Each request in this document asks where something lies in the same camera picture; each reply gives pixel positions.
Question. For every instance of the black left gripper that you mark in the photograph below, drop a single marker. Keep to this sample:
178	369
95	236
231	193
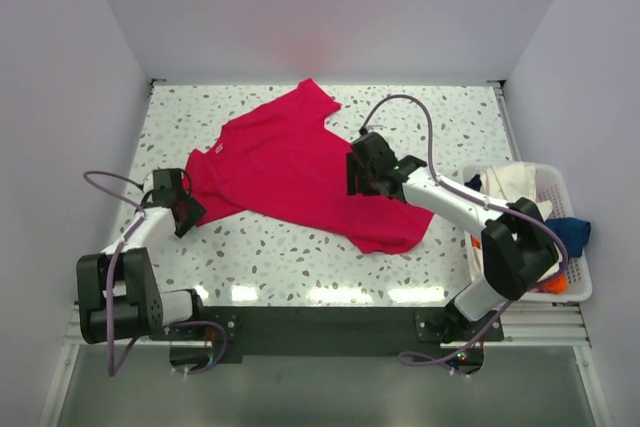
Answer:
189	212

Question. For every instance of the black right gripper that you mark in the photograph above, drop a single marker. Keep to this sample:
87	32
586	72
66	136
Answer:
357	173

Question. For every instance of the red t shirt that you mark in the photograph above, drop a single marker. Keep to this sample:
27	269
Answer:
279	160

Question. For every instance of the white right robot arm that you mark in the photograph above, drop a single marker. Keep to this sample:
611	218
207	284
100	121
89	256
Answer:
517	247

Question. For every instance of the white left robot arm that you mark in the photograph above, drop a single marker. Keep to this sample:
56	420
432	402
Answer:
117	288

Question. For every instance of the white cream t shirt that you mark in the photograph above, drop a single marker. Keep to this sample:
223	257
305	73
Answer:
512	181

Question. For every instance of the navy blue t shirt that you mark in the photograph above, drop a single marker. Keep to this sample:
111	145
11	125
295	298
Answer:
574	233

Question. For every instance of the white plastic laundry basket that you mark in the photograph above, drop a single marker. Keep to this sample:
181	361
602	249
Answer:
544	185

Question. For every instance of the aluminium frame rails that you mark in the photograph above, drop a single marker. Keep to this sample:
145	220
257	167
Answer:
560	325

